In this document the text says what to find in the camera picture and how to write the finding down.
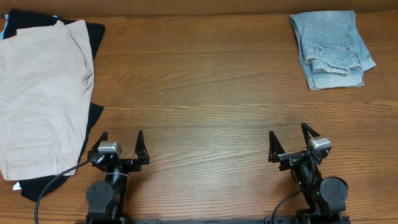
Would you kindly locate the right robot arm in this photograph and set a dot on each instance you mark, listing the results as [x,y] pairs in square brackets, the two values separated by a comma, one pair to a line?
[325,197]

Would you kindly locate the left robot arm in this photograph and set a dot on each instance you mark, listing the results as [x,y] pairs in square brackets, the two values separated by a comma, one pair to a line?
[106,198]

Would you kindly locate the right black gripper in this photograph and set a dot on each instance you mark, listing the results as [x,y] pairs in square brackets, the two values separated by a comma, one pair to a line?
[296,156]

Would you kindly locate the black garment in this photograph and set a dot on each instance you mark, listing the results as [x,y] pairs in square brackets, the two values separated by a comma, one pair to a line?
[32,188]

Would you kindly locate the light blue garment underneath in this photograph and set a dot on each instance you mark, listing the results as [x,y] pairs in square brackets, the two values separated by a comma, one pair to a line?
[4,19]

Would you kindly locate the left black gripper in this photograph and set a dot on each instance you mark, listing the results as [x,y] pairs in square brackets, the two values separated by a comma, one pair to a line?
[123,162]

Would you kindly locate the beige khaki shorts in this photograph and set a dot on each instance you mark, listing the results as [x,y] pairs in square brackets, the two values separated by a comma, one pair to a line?
[47,79]

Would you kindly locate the folded light blue jeans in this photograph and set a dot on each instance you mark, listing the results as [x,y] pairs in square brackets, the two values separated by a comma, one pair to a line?
[331,51]

